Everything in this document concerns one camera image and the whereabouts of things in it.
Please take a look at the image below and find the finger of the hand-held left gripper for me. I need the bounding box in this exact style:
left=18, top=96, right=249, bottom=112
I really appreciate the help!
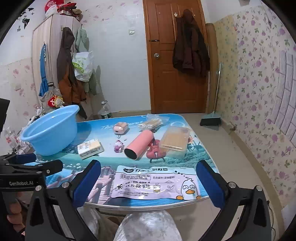
left=0, top=159, right=64, bottom=176
left=0, top=153, right=37, bottom=166

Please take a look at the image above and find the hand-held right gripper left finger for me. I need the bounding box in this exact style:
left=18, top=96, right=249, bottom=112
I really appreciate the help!
left=25, top=159, right=102, bottom=241

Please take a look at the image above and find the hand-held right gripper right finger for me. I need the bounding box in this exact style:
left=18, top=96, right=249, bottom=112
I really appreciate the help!
left=196, top=160, right=272, bottom=241

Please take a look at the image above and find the light blue plastic basin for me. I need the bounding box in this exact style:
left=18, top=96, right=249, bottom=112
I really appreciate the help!
left=20, top=105, right=80, bottom=156

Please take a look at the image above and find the white duck print packet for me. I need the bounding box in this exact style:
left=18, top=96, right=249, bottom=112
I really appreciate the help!
left=111, top=165, right=204, bottom=200

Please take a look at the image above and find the pink cylinder tumbler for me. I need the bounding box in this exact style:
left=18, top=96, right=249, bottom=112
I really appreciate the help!
left=124, top=130, right=154, bottom=161

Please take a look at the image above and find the bag of cotton swabs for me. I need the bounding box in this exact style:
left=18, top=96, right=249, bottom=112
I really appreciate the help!
left=138, top=113, right=170, bottom=133

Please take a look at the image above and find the person's left hand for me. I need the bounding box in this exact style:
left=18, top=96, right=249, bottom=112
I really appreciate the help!
left=6, top=197, right=29, bottom=224

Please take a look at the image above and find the pile of small bottles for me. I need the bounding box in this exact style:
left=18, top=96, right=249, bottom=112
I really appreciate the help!
left=0, top=126, right=31, bottom=156

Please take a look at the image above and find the small white yellow carton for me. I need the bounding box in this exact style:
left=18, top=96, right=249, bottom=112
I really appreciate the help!
left=77, top=138, right=104, bottom=160

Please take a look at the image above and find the small pink white figurine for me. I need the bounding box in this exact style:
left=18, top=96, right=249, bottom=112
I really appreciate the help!
left=114, top=140, right=125, bottom=153

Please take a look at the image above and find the clear plastic food box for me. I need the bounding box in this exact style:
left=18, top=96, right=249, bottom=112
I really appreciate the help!
left=159, top=126, right=190, bottom=159

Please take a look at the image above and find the red white plush toy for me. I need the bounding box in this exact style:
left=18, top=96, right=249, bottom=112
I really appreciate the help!
left=47, top=95, right=64, bottom=108

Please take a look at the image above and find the small pink gadget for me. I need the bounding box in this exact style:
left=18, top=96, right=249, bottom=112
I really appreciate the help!
left=113, top=122, right=129, bottom=135

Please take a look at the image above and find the pink toy violin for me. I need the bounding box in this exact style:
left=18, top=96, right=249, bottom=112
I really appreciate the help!
left=146, top=138, right=167, bottom=163

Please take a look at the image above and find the beige cloth bag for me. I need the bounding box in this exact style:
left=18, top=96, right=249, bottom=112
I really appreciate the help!
left=38, top=82, right=60, bottom=109

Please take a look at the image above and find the grey broom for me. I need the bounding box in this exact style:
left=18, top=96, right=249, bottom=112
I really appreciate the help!
left=200, top=62, right=222, bottom=127

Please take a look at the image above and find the large clear water bottle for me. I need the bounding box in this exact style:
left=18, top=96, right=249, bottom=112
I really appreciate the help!
left=99, top=101, right=112, bottom=120

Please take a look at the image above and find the blue hanging garment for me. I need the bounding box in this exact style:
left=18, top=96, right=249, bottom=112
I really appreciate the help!
left=38, top=43, right=48, bottom=97

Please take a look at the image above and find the brown hanging jacket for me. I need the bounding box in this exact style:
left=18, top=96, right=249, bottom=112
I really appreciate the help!
left=57, top=27, right=88, bottom=120

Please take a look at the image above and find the white green plastic bag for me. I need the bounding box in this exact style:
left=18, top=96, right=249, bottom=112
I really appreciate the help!
left=72, top=51, right=93, bottom=82

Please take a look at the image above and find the light wooden wardrobe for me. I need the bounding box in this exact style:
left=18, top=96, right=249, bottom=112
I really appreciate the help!
left=31, top=14, right=82, bottom=109

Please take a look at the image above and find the brown wooden door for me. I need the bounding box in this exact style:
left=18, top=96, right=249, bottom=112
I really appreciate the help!
left=143, top=0, right=208, bottom=114

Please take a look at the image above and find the pale green hanging jacket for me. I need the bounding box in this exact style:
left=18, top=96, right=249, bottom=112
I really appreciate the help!
left=74, top=27, right=100, bottom=95

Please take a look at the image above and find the dark maroon hanging jacket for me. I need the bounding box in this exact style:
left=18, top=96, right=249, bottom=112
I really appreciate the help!
left=172, top=9, right=211, bottom=78

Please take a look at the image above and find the black world map sticker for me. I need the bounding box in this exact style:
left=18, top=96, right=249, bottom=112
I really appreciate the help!
left=16, top=7, right=35, bottom=32

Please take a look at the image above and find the red bag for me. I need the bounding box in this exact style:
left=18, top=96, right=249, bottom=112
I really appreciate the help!
left=45, top=0, right=67, bottom=16

